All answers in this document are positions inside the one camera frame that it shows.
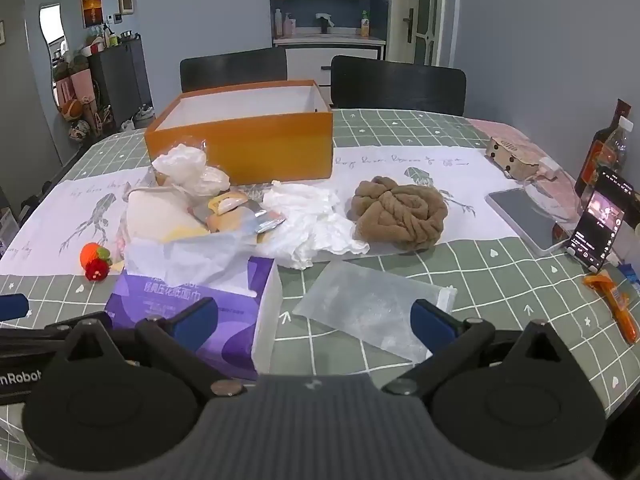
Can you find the white tissue sheet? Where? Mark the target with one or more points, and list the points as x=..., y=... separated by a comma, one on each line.
x=180, y=257

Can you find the orange plush fruit toy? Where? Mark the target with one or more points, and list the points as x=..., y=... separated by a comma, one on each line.
x=92, y=256

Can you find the white tablet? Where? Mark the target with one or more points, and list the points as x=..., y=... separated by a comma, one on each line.
x=530, y=215

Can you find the white drawer cabinet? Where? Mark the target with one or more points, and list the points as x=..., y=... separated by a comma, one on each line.
x=310, y=57

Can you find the black chair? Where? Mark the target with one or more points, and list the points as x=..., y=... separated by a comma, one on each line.
x=400, y=85
x=230, y=70

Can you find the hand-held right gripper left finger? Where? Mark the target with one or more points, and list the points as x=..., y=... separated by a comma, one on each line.
x=195, y=321

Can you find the dark glass bottle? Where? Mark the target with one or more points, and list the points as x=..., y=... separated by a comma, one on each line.
x=595, y=147

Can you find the frosted plastic bag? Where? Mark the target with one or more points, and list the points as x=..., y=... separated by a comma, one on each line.
x=360, y=300

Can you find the pink bottle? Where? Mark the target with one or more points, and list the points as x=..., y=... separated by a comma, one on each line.
x=289, y=26

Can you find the white charger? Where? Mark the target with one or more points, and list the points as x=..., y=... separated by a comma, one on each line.
x=549, y=168

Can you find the small cardboard box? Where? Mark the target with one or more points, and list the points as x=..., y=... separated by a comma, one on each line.
x=510, y=156

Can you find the yellow pink snack packet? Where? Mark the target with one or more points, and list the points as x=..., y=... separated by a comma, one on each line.
x=227, y=219

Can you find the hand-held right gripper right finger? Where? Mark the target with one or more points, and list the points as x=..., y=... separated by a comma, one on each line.
x=431, y=321

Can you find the black sideboard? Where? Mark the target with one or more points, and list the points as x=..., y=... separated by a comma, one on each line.
x=120, y=85

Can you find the orange wall picture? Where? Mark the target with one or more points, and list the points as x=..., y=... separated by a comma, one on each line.
x=91, y=11

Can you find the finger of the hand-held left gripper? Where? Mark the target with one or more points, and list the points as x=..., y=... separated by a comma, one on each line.
x=12, y=306
x=45, y=336

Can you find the small blue packet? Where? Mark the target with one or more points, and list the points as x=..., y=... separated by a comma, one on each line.
x=631, y=276

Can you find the white bottle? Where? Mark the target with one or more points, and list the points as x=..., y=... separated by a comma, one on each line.
x=278, y=22

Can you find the green yellow bottle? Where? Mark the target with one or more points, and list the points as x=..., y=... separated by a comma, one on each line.
x=365, y=25

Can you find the black smartphone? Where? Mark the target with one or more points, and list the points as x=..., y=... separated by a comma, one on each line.
x=600, y=220

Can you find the white glazed door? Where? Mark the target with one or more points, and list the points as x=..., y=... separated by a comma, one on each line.
x=425, y=10

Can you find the brown fluffy towel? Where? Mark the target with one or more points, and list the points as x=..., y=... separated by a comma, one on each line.
x=400, y=210

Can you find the purple tissue box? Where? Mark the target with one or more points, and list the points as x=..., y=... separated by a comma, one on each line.
x=150, y=302

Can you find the orange cardboard box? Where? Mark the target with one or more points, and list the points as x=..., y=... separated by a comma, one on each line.
x=275, y=145

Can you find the clear plastic bottle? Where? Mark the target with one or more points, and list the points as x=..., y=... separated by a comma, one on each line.
x=617, y=145

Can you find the wavy wall mirror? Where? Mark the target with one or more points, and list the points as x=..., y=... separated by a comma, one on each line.
x=52, y=35

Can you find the crumpled white paper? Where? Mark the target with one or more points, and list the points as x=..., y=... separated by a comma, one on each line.
x=310, y=220

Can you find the orange utility knife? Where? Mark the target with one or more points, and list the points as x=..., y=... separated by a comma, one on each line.
x=617, y=305

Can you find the metal bowl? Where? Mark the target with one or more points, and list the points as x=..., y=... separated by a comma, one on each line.
x=126, y=36

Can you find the clear bag of white stuffing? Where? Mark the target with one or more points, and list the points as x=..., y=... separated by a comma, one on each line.
x=185, y=165

